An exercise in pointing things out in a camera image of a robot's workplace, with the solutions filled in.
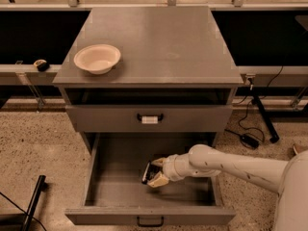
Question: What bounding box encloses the black yellow tape measure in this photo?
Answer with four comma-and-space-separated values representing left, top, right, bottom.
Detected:
34, 59, 50, 72

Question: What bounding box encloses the closed grey upper drawer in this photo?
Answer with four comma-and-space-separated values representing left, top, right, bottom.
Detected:
66, 105, 232, 133

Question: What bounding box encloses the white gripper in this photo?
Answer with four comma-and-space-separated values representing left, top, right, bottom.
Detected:
147, 153, 193, 188

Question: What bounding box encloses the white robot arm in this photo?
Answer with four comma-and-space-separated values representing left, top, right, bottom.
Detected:
142, 144, 308, 231

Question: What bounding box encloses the black cable bottom left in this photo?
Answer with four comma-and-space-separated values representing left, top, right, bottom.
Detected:
0, 191, 48, 231

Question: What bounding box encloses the tan shoe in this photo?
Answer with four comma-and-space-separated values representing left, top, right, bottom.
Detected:
293, 143, 308, 155

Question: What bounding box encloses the black power adapter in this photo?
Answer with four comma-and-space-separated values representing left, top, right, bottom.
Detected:
240, 134, 259, 149

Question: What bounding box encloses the black rxbar chocolate bar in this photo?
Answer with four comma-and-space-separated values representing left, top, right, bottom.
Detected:
141, 162, 161, 185

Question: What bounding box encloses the open grey lower drawer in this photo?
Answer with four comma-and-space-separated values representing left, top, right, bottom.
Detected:
65, 133, 235, 227

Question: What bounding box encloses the black stand leg right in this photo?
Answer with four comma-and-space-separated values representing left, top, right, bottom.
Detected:
250, 88, 279, 143

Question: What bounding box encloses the black power cable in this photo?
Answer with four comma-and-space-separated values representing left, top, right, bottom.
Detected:
224, 64, 285, 143

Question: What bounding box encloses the grey drawer cabinet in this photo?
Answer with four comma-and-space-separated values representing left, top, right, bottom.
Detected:
54, 7, 243, 149

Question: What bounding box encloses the black stand leg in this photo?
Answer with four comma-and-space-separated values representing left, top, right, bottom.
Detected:
20, 175, 46, 231
250, 88, 279, 143

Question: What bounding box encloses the black stand leg left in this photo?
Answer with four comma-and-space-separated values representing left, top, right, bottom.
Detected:
20, 175, 46, 231

